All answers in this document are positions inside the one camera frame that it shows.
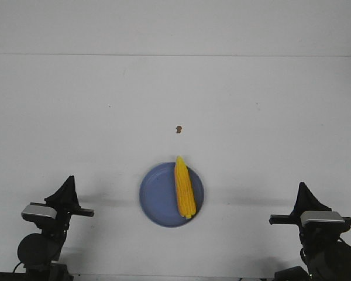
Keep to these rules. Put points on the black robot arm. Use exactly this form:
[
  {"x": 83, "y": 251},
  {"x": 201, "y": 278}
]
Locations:
[
  {"x": 40, "y": 252},
  {"x": 325, "y": 254}
]

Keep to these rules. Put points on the blue round plate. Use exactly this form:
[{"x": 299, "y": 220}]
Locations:
[{"x": 157, "y": 196}]

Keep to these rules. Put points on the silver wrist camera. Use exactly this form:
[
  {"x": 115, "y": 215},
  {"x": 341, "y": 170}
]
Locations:
[
  {"x": 38, "y": 213},
  {"x": 320, "y": 217}
]

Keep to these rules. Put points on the yellow corn cob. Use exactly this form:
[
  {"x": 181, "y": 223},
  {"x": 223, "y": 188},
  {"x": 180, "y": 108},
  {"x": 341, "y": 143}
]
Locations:
[{"x": 183, "y": 187}]

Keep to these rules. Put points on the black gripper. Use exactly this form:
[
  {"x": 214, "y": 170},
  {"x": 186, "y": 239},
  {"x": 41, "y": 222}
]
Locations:
[
  {"x": 66, "y": 203},
  {"x": 306, "y": 201}
]

